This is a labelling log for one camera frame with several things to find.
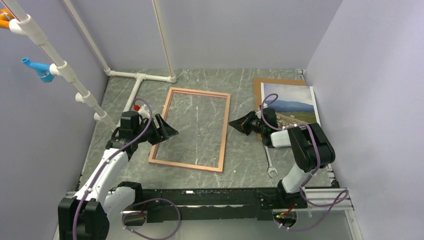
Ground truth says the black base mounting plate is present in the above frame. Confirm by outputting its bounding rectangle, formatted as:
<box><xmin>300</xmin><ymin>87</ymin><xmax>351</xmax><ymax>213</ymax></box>
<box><xmin>124</xmin><ymin>187</ymin><xmax>308</xmax><ymax>223</ymax></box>

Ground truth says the blue pipe fitting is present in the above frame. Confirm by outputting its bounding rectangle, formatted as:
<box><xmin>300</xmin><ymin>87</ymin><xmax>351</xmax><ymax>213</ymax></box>
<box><xmin>21</xmin><ymin>57</ymin><xmax>55</xmax><ymax>83</ymax></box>

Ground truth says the aluminium rail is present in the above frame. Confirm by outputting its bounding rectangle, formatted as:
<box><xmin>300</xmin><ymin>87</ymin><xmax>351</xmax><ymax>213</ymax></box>
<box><xmin>54</xmin><ymin>187</ymin><xmax>354</xmax><ymax>240</ymax></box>

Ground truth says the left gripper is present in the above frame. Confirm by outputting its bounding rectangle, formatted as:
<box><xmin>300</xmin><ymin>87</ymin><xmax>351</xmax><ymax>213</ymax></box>
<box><xmin>133</xmin><ymin>113</ymin><xmax>178</xmax><ymax>146</ymax></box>

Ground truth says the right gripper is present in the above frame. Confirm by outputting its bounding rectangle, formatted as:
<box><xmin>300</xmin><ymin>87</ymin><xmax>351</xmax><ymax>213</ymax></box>
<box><xmin>228</xmin><ymin>110</ymin><xmax>266</xmax><ymax>136</ymax></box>

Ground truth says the silver wrench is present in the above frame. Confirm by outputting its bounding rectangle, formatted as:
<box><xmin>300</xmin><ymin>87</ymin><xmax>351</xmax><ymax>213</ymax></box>
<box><xmin>263</xmin><ymin>145</ymin><xmax>278</xmax><ymax>178</ymax></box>

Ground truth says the orange pipe fitting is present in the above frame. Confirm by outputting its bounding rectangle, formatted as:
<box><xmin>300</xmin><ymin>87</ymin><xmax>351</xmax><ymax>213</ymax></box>
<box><xmin>0</xmin><ymin>8</ymin><xmax>15</xmax><ymax>30</ymax></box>

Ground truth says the white PVC pipe stand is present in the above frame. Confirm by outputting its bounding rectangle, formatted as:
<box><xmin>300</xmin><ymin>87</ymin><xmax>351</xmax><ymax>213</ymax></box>
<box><xmin>1</xmin><ymin>0</ymin><xmax>177</xmax><ymax>130</ymax></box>

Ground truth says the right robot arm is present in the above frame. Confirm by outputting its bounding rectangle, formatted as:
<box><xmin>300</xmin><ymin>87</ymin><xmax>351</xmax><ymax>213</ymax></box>
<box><xmin>229</xmin><ymin>107</ymin><xmax>335</xmax><ymax>208</ymax></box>

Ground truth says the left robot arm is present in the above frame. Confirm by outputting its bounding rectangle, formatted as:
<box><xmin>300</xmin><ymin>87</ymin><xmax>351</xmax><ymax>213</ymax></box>
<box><xmin>57</xmin><ymin>110</ymin><xmax>179</xmax><ymax>240</ymax></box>

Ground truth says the landscape photo print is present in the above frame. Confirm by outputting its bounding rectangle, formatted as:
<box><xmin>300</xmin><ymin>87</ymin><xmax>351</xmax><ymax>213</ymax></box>
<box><xmin>260</xmin><ymin>83</ymin><xmax>321</xmax><ymax>128</ymax></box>

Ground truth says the wooden picture frame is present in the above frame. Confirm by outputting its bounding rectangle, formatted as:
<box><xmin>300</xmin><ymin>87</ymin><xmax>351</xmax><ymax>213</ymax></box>
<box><xmin>148</xmin><ymin>87</ymin><xmax>231</xmax><ymax>173</ymax></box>

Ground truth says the brown backing board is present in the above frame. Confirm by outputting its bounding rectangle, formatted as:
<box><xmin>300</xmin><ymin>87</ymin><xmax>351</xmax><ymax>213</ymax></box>
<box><xmin>253</xmin><ymin>77</ymin><xmax>306</xmax><ymax>108</ymax></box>

